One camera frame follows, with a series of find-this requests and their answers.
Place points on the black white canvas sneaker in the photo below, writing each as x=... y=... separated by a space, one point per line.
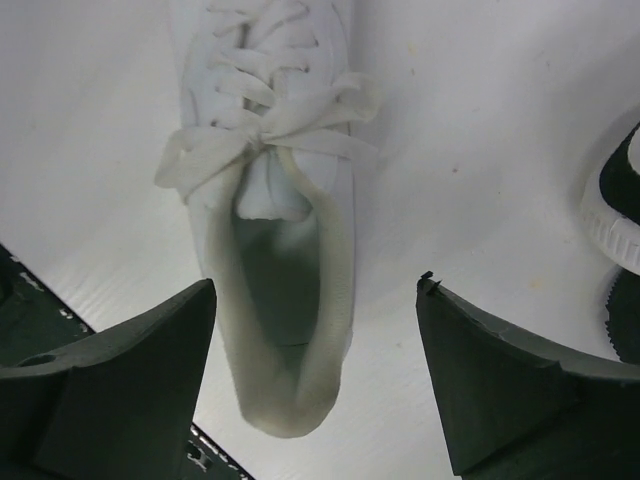
x=610 y=204

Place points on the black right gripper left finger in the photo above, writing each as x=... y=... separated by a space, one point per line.
x=115 y=405

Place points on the white leather sneaker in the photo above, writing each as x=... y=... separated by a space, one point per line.
x=263 y=161

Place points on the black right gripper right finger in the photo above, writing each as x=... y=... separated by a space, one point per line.
x=515 y=405

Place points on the white plastic shoe cabinet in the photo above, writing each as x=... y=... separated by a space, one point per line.
x=33 y=319

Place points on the black slip-on shoe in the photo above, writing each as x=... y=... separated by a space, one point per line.
x=622 y=324

